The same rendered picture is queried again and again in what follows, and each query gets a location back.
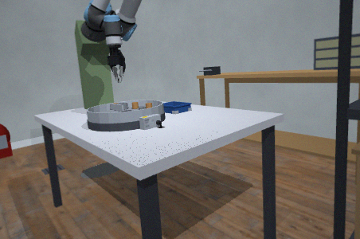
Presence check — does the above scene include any blue crate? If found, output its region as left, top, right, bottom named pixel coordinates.
left=163, top=101, right=192, bottom=114

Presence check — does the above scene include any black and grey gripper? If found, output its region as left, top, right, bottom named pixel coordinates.
left=107, top=45, right=126, bottom=83

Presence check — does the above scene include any grey round turntable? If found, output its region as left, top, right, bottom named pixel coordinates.
left=87, top=100, right=165, bottom=131

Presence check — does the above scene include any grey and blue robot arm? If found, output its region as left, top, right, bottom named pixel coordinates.
left=81, top=0, right=142, bottom=45

